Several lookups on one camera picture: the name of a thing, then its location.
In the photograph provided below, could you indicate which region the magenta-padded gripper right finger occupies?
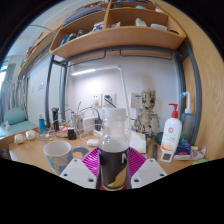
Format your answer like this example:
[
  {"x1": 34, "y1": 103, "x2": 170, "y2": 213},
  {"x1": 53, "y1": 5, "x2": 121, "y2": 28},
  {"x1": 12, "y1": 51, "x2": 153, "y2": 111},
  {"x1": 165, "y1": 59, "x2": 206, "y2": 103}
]
[{"x1": 125, "y1": 146, "x2": 168, "y2": 190}]

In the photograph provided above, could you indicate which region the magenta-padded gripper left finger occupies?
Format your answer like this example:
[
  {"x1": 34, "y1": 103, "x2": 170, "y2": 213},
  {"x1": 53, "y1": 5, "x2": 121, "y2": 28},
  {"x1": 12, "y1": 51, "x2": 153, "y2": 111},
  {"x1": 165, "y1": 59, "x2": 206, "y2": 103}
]
[{"x1": 59, "y1": 146, "x2": 103, "y2": 190}]

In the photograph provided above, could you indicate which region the clear bottle with dark label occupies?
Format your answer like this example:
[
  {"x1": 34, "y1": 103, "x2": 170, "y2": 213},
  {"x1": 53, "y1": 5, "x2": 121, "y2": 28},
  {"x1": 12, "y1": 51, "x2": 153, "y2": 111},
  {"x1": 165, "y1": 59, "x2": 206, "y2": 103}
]
[{"x1": 98, "y1": 107, "x2": 130, "y2": 192}]

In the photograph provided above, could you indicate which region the small white thermometer display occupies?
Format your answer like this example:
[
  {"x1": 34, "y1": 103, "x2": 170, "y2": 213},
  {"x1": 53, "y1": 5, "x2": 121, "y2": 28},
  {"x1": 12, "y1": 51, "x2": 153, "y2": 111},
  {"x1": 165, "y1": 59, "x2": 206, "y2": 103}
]
[{"x1": 160, "y1": 150, "x2": 174, "y2": 163}]

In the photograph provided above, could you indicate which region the white mug with blue pattern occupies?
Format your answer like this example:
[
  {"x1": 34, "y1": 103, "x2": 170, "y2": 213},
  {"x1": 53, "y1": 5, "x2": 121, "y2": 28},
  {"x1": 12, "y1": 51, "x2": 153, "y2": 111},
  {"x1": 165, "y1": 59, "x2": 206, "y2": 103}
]
[{"x1": 43, "y1": 140, "x2": 90, "y2": 177}]

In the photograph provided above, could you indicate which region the white crumpled cloth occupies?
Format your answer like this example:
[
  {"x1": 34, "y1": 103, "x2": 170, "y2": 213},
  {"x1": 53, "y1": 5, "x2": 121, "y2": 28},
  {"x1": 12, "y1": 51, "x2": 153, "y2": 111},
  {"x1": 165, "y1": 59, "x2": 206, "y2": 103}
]
[{"x1": 128, "y1": 130, "x2": 148, "y2": 154}]

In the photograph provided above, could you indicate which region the small black jar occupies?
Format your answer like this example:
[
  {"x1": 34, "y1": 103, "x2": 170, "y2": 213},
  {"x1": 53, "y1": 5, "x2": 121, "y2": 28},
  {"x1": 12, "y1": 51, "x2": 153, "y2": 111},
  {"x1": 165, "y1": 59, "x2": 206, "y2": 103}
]
[{"x1": 67, "y1": 127, "x2": 78, "y2": 141}]

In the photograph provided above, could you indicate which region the white pump bottle, red pump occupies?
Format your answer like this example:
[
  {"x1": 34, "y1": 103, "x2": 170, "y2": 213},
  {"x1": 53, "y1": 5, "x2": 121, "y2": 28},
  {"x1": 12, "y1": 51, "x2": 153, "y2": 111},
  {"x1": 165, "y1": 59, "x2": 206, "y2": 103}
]
[{"x1": 160, "y1": 103, "x2": 183, "y2": 154}]

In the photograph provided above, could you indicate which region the white power adapter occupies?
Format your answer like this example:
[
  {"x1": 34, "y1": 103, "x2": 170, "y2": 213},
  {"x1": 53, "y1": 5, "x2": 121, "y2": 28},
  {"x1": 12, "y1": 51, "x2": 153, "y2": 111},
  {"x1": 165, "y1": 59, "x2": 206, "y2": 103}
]
[{"x1": 82, "y1": 116, "x2": 98, "y2": 132}]

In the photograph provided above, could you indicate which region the green packet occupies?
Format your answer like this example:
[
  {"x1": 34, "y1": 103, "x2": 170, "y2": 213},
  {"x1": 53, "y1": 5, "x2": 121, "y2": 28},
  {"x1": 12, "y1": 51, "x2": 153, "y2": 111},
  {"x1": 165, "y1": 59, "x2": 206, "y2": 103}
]
[{"x1": 192, "y1": 158, "x2": 209, "y2": 166}]

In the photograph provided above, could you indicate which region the black electric shaver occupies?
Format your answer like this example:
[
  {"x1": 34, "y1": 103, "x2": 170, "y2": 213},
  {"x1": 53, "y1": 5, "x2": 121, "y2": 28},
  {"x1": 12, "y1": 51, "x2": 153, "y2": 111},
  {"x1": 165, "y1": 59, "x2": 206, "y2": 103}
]
[{"x1": 51, "y1": 107, "x2": 60, "y2": 132}]

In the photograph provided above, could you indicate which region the small white roll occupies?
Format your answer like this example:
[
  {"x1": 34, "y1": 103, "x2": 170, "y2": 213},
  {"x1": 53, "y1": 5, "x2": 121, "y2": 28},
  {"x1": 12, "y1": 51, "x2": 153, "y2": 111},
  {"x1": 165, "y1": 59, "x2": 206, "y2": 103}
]
[
  {"x1": 13, "y1": 133, "x2": 25, "y2": 145},
  {"x1": 24, "y1": 129, "x2": 37, "y2": 141}
]

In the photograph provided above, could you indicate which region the blue spray bottle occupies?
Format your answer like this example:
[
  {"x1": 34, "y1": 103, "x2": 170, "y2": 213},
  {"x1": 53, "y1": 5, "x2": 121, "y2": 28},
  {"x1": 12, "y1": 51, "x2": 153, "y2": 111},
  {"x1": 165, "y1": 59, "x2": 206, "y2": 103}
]
[{"x1": 179, "y1": 91, "x2": 195, "y2": 141}]

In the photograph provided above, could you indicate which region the teal pillow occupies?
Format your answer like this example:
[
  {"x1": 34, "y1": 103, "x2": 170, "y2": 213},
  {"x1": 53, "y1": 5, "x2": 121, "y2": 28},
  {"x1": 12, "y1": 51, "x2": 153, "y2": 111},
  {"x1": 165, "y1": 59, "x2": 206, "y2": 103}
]
[{"x1": 3, "y1": 106, "x2": 27, "y2": 126}]

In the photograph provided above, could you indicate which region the grey striped curtain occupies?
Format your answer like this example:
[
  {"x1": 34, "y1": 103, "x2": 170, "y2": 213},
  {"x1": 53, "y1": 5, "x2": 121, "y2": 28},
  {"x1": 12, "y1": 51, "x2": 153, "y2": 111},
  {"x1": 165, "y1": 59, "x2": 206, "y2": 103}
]
[{"x1": 0, "y1": 78, "x2": 29, "y2": 116}]

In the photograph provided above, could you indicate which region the white desk lamp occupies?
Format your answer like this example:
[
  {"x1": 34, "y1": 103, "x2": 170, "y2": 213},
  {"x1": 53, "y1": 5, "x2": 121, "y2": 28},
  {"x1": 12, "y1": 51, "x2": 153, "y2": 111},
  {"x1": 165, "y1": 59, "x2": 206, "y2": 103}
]
[{"x1": 71, "y1": 64, "x2": 133, "y2": 121}]

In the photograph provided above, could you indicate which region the wooden wardrobe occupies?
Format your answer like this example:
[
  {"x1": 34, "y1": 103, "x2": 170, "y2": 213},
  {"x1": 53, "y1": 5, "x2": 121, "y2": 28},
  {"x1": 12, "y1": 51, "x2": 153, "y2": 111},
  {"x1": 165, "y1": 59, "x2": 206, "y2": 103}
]
[{"x1": 156, "y1": 0, "x2": 224, "y2": 161}]

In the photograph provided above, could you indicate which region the wooden shelf unit with items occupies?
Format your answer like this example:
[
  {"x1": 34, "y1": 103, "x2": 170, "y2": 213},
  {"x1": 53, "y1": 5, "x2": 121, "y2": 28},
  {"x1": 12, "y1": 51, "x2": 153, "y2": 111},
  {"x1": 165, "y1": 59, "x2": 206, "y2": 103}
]
[{"x1": 49, "y1": 0, "x2": 187, "y2": 60}]

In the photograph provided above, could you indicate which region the grey metal bed frame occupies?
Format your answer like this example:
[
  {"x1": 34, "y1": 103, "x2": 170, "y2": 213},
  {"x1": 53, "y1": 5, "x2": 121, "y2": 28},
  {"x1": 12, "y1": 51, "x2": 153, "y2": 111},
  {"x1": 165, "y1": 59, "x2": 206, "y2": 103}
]
[{"x1": 44, "y1": 41, "x2": 203, "y2": 148}]

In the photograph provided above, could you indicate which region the long wooden wall shelf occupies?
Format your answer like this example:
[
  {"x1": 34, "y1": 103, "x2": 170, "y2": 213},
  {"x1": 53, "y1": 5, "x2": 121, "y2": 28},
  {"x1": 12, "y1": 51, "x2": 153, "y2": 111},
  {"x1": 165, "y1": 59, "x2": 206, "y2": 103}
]
[{"x1": 17, "y1": 19, "x2": 68, "y2": 79}]

